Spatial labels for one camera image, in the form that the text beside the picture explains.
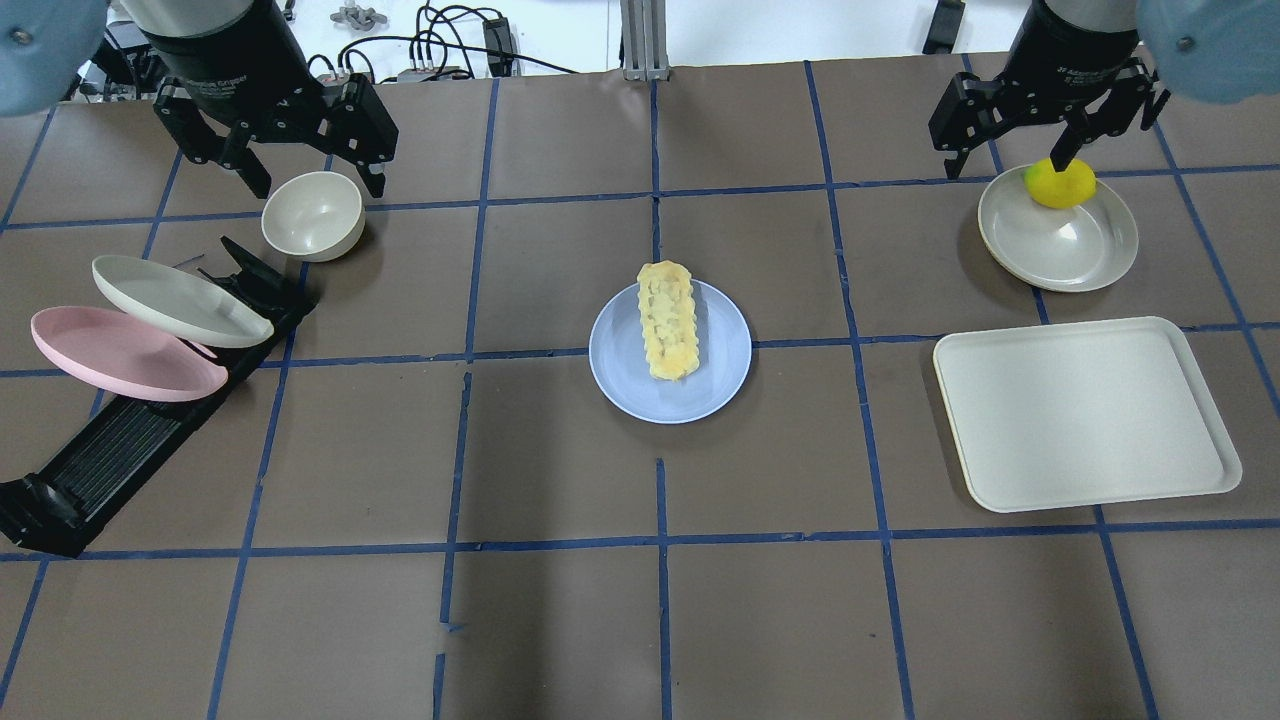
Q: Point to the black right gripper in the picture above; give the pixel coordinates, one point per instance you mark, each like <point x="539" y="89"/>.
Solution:
<point x="1062" y="52"/>

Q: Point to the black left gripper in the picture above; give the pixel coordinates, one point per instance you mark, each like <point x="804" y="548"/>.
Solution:
<point x="232" y="62"/>

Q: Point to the blue plate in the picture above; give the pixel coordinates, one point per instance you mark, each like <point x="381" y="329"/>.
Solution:
<point x="618" y="362"/>

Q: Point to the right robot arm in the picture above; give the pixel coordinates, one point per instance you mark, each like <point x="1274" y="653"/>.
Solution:
<point x="1220" y="52"/>

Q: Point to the cream shallow plate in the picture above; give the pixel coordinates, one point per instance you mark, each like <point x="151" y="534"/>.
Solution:
<point x="1073" y="250"/>

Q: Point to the cream plate in rack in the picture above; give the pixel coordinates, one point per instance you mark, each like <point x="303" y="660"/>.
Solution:
<point x="179" y="303"/>

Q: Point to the pink plate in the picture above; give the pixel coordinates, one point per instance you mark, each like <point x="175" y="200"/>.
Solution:
<point x="123" y="355"/>

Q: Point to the yellow lemon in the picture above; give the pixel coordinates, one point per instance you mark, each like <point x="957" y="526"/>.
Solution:
<point x="1060" y="189"/>

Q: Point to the cream bowl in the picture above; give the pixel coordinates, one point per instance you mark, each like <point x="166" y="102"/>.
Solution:
<point x="316" y="217"/>

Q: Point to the white rectangular tray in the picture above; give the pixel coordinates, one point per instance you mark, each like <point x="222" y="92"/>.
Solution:
<point x="1075" y="414"/>

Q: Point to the black dish rack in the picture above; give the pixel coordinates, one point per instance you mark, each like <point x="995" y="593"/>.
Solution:
<point x="62" y="508"/>

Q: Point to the aluminium frame post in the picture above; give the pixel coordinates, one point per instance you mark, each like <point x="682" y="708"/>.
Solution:
<point x="644" y="54"/>

